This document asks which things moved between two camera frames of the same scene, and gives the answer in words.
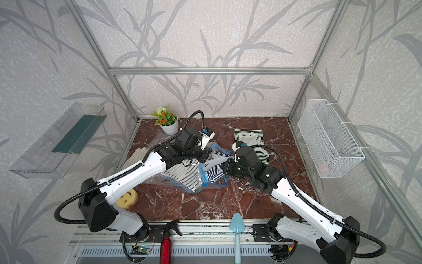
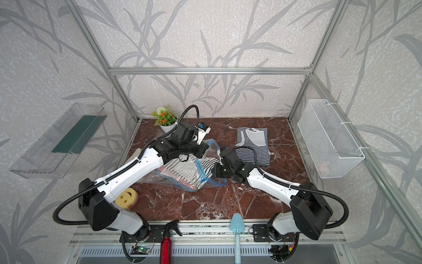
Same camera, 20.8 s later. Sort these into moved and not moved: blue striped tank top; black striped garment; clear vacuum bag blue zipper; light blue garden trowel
Moved: blue striped tank top
Not moved: clear vacuum bag blue zipper; light blue garden trowel; black striped garment
